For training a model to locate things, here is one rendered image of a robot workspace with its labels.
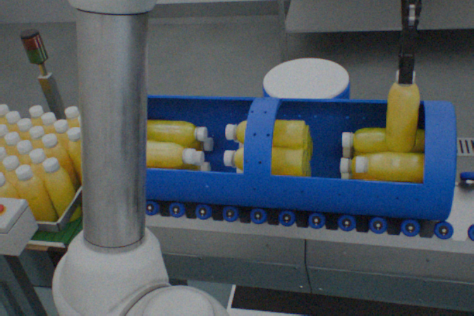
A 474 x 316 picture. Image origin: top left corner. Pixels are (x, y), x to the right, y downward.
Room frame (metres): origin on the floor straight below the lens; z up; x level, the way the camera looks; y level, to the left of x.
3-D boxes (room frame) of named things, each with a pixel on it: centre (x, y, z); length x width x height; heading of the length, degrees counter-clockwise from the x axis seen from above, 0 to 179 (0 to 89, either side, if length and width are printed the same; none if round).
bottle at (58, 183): (1.23, 0.51, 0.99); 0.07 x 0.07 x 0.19
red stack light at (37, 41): (1.74, 0.62, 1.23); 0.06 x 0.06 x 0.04
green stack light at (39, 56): (1.74, 0.62, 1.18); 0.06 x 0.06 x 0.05
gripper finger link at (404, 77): (1.02, -0.38, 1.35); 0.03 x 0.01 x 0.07; 72
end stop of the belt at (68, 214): (1.30, 0.44, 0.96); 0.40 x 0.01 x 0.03; 162
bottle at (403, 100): (1.04, -0.39, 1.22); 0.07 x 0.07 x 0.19
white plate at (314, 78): (1.57, -0.25, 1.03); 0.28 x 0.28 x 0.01
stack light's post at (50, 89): (1.74, 0.62, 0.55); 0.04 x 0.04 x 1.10; 72
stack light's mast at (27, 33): (1.74, 0.62, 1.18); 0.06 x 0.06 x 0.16
